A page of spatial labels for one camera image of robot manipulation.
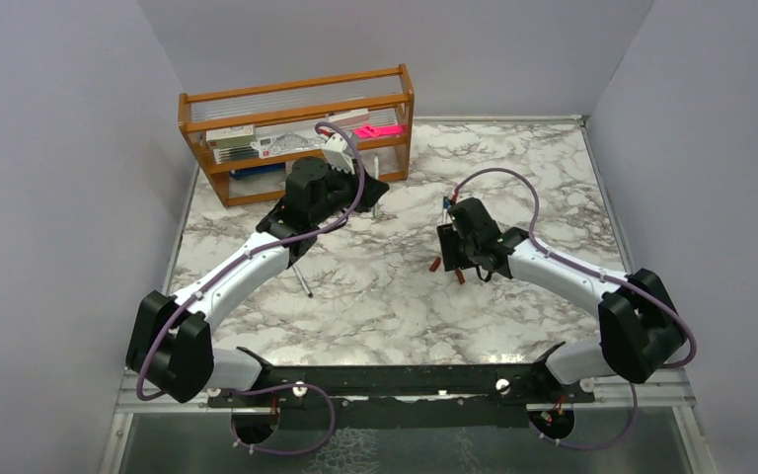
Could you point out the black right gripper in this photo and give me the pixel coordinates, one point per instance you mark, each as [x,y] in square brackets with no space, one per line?
[448,236]

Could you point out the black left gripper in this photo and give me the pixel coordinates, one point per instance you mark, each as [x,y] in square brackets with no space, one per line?
[375,190]

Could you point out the white pen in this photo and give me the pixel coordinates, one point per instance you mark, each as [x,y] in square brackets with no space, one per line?
[303,282]

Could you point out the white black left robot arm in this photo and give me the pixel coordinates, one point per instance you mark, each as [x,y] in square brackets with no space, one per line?
[171,342]

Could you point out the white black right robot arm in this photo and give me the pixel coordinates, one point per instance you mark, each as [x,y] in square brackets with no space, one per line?
[637,331]

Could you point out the pink plastic clip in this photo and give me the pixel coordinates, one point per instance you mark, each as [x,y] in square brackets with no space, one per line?
[368,131]

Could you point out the pink white eraser box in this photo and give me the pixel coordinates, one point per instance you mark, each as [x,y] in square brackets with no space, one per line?
[350,118]

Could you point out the white protractor ruler pack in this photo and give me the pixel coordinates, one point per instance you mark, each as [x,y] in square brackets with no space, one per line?
[287,142]

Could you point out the blue box on shelf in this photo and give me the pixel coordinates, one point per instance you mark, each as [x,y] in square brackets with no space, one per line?
[257,171]

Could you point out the wooden shelf rack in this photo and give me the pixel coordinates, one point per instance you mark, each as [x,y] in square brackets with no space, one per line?
[387,93]

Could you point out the white green box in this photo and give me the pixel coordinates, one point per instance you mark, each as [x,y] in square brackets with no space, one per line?
[231,137]

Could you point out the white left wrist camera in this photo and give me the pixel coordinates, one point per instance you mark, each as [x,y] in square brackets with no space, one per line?
[338,154]

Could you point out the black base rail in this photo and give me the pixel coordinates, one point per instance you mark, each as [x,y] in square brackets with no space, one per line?
[392,397]

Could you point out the aluminium frame rail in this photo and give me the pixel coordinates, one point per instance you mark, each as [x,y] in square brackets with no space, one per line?
[665,388]

